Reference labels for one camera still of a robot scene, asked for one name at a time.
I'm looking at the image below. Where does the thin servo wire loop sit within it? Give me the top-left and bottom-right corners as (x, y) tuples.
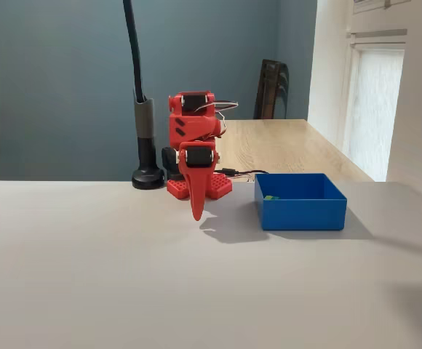
(212, 100), (240, 123)

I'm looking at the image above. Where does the dark wooden frame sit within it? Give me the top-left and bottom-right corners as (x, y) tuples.
(253, 58), (290, 120)

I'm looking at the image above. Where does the blue square tray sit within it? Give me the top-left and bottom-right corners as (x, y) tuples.
(253, 172), (348, 232)

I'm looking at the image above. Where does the black power cable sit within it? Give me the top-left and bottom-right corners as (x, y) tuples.
(216, 167), (270, 180)

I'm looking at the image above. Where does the light wooden table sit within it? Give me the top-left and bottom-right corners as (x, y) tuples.
(214, 119), (375, 182)

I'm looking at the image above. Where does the white window with blind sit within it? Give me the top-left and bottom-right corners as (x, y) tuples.
(341, 28), (408, 180)

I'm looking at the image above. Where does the black round object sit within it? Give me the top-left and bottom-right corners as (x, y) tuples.
(122, 0), (167, 190)

